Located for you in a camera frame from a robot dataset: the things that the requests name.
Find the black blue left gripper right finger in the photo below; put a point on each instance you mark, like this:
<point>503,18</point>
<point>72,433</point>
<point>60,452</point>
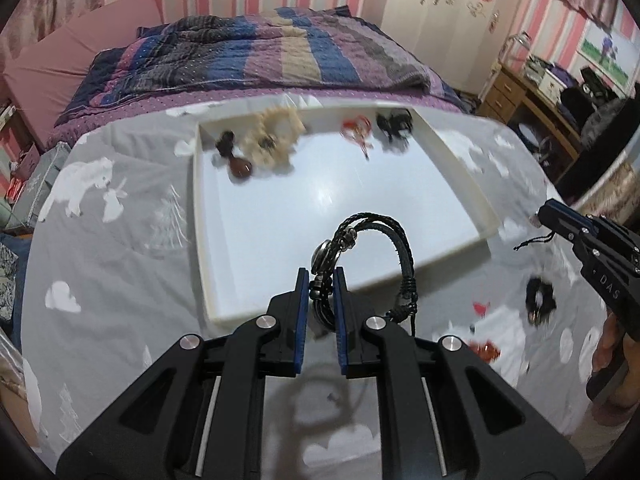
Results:
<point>444,413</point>

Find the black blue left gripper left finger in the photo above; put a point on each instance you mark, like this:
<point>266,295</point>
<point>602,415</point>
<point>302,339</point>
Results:
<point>196,412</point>

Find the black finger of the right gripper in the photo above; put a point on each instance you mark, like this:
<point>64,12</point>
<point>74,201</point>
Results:
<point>564,221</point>

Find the black hair claw clip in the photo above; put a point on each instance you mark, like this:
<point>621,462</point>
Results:
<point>397,124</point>

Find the cream flower hair scrunchie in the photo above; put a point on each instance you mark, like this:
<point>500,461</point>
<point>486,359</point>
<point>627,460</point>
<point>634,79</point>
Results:
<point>272,136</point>

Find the person's right hand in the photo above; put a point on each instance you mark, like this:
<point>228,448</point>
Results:
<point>623,393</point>

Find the black beaded scrunchie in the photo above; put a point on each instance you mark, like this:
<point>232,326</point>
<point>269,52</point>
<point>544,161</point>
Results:
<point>539,301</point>

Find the wooden desk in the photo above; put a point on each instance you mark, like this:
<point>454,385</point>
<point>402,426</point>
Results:
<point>548,136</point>

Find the grey cartoon print bedsheet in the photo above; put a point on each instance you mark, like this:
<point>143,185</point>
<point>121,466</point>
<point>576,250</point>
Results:
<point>112,282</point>

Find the white wardrobe with decals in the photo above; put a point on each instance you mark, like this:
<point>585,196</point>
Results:
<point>459,39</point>

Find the white shallow tray box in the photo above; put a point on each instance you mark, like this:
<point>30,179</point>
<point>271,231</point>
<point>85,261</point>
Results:
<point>253,235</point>

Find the striped purple blue quilt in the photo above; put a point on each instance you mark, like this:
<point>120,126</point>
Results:
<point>286,48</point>

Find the pink headboard cushion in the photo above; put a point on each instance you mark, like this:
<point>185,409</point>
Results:
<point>44,77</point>

